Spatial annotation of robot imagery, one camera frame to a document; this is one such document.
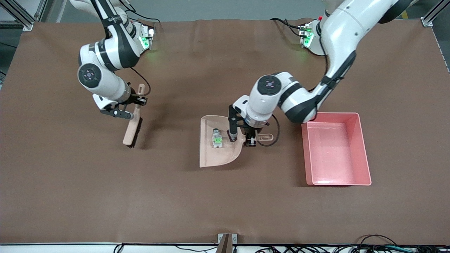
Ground beige hand brush black bristles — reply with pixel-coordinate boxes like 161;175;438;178
122;84;145;148

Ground beige plastic dustpan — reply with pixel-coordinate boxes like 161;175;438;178
199;115;274;168

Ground pink plastic bin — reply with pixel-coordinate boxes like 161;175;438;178
301;112;372;186

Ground right base green-lit connector box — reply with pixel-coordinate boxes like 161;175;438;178
139;23;155;50

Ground base green-lit connector box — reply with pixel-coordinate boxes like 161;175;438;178
139;23;155;50
299;22;319;48

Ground brown table mat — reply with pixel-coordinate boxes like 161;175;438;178
0;18;450;245

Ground left base green-lit connector box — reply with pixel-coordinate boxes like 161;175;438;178
299;22;319;48

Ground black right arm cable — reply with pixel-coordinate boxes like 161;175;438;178
128;66;152;98

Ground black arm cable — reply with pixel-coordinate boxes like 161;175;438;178
258;114;281;147
128;66;152;98

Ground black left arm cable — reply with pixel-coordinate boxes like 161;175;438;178
258;114;281;147

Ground black right base cable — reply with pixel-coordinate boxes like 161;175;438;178
120;0;161;25

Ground black base cable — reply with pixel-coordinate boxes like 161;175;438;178
270;18;303;37
120;0;161;25

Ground metal table edge bracket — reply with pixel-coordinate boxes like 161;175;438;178
217;233;238;253

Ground black left base cable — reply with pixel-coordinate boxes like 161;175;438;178
270;18;303;37

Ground tangled black cable bundle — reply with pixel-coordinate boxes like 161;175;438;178
253;244;450;253

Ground aluminium frame post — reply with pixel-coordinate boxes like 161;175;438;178
421;0;450;27
0;0;48;31

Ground black looping floor cable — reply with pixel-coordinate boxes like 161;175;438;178
357;234;399;253

